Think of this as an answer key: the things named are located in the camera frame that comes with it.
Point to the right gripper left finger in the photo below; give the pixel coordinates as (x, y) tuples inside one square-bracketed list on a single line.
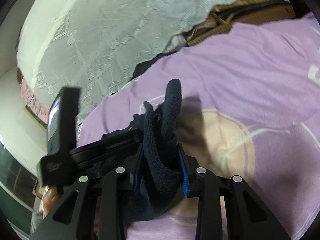
[(137, 169)]

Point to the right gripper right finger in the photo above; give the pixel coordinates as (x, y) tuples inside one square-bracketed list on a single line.
[(190, 185)]

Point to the navy knit sweater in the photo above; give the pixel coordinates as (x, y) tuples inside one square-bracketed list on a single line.
[(160, 187)]

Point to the person's left hand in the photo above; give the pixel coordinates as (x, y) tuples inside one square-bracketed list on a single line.
[(49, 199)]

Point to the window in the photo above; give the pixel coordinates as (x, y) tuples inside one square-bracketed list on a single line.
[(17, 199)]

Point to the pink floral pillow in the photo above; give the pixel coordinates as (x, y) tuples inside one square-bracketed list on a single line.
[(34, 107)]

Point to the purple blanket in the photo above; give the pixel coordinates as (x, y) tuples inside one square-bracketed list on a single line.
[(250, 107)]

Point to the white lace cover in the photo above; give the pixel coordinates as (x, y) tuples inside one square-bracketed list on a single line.
[(96, 44)]

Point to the brown woven mat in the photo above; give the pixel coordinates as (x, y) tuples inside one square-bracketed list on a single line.
[(222, 18)]

